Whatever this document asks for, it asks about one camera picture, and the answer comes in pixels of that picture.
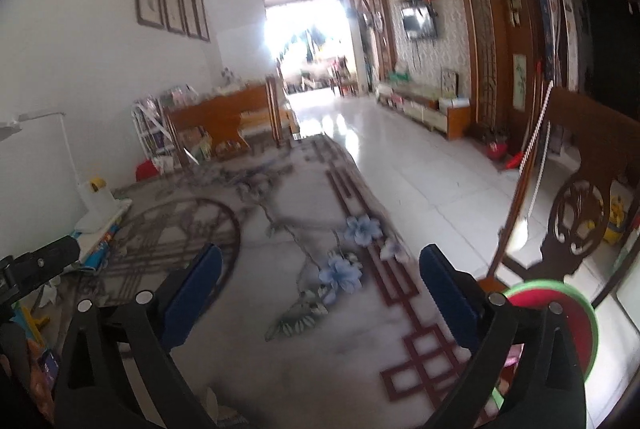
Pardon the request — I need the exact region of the white desk lamp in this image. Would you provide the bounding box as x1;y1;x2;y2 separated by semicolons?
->
1;109;132;235

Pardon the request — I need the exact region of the patterned grey tablecloth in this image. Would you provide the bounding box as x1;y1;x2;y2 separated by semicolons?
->
60;135;469;428

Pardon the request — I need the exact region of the wall mounted television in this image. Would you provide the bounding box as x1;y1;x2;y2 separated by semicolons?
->
400;0;438;41

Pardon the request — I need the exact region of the red bin green rim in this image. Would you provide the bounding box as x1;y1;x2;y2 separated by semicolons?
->
487;279;599;428

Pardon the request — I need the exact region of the carved wooden chair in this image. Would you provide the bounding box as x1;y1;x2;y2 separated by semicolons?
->
487;84;639;282

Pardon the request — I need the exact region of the low wooden tv cabinet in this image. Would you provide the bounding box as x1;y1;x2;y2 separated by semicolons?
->
375;82;472;141

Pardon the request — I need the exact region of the colourful magazine stack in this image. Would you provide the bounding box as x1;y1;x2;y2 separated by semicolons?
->
66;222;120;274

